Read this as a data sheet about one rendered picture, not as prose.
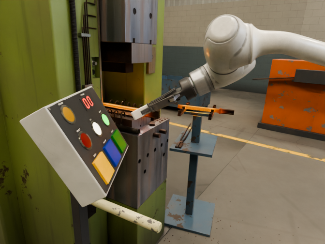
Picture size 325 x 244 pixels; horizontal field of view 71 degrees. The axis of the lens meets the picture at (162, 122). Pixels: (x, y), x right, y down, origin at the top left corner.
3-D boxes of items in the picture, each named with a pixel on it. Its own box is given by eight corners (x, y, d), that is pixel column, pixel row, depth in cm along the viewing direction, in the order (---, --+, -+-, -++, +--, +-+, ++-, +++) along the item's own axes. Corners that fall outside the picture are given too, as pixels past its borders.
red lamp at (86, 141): (96, 145, 66) (95, 131, 65) (83, 151, 62) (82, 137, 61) (87, 143, 67) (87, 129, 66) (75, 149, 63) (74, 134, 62)
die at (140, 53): (152, 62, 128) (152, 44, 125) (131, 63, 111) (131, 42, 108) (95, 58, 146) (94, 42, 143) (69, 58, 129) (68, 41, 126)
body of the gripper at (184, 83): (199, 97, 75) (173, 110, 77) (196, 93, 83) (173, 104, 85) (188, 77, 73) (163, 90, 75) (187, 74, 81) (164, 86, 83)
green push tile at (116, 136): (127, 144, 90) (117, 128, 88) (123, 153, 83) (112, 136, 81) (123, 146, 90) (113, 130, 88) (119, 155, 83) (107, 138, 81)
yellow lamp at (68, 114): (79, 120, 64) (78, 105, 62) (66, 125, 60) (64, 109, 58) (71, 119, 65) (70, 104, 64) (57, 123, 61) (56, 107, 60)
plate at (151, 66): (155, 72, 158) (155, 47, 153) (148, 73, 150) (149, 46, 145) (152, 72, 159) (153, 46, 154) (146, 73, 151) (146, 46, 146)
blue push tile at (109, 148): (121, 156, 80) (110, 138, 78) (117, 166, 73) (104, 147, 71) (117, 158, 81) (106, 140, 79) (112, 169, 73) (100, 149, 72)
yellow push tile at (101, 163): (115, 170, 71) (102, 150, 69) (108, 184, 64) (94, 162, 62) (110, 173, 71) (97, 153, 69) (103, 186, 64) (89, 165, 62)
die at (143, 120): (150, 122, 139) (151, 109, 136) (131, 131, 122) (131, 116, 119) (97, 112, 157) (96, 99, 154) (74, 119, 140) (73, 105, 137)
